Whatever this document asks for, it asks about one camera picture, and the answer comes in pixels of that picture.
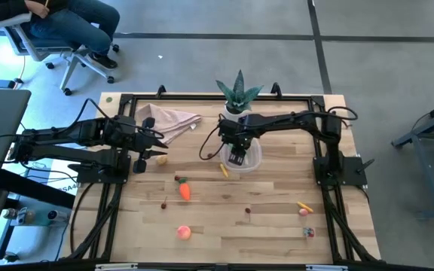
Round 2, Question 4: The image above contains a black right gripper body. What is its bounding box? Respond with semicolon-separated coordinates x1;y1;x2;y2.
218;114;264;154

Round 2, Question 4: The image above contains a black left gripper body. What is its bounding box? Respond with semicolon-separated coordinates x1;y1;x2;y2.
124;116;157;175

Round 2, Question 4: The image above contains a clear plastic tupperware container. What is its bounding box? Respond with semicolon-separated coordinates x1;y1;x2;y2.
219;138;263;174

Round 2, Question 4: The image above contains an orange ball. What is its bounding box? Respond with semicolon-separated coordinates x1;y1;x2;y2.
177;177;192;202

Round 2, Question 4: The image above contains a pink toy peach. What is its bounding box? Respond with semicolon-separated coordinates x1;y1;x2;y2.
176;224;192;242

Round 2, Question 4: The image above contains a beige folded cloth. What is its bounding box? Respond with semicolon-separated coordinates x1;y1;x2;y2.
135;103;203;146

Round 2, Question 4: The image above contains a snake plant in white pot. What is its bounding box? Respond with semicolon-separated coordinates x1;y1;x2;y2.
215;69;264;123

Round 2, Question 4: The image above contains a white office chair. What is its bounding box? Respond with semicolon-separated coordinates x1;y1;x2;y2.
0;11;120;97

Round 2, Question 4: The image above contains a white cylindrical device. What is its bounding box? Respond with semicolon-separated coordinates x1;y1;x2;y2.
47;209;69;223

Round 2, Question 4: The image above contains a person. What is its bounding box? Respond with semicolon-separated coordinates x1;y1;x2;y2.
0;0;121;71

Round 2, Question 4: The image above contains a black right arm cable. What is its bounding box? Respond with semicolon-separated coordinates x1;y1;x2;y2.
198;123;226;161

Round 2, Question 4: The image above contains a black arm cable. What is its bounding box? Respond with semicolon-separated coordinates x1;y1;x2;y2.
72;97;165;141
198;123;226;161

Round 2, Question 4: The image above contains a black aluminium table frame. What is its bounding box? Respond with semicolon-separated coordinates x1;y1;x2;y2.
59;85;382;264

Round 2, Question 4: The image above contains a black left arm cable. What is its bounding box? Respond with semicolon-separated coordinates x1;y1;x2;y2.
72;97;165;141

